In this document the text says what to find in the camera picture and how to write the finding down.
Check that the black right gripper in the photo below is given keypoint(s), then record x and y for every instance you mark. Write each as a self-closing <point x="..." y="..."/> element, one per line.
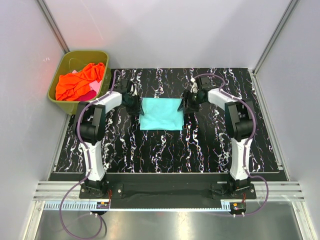
<point x="186" y="95"/>

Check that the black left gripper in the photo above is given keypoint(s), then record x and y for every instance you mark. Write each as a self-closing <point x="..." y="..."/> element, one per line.
<point x="137" y="109"/>

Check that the turquoise t-shirt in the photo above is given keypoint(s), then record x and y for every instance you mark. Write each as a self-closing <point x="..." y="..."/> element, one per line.
<point x="161" y="114"/>

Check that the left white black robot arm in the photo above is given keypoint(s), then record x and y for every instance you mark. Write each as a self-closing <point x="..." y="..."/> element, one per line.
<point x="90" y="124"/>

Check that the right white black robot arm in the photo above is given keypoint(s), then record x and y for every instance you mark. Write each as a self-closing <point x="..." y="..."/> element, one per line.
<point x="240" y="123"/>

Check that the light pink t-shirt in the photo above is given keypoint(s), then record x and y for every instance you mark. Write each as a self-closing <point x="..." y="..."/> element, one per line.
<point x="89" y="79"/>

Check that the magenta t-shirt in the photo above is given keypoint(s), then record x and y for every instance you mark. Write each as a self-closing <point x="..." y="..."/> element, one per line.
<point x="87" y="97"/>

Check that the black marble pattern mat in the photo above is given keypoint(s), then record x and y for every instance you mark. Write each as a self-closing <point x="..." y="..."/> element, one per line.
<point x="202" y="146"/>

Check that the orange t-shirt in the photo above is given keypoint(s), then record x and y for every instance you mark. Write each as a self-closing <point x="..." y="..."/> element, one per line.
<point x="64" y="90"/>

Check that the olive green plastic bin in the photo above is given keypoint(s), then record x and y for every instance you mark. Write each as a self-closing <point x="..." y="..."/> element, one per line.
<point x="77" y="60"/>

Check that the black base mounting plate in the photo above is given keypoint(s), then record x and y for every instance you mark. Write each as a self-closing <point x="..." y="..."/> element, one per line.
<point x="180" y="188"/>

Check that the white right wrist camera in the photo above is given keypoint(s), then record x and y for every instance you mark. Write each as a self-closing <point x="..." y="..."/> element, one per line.
<point x="194" y="86"/>

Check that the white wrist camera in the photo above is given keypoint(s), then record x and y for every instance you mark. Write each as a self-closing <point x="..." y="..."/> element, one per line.
<point x="134" y="89"/>
<point x="194" y="86"/>

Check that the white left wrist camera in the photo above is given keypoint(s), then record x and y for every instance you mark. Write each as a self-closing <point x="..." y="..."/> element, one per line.
<point x="134" y="89"/>

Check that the slotted aluminium rail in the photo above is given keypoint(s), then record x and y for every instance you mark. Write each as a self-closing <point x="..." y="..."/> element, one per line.
<point x="213" y="206"/>

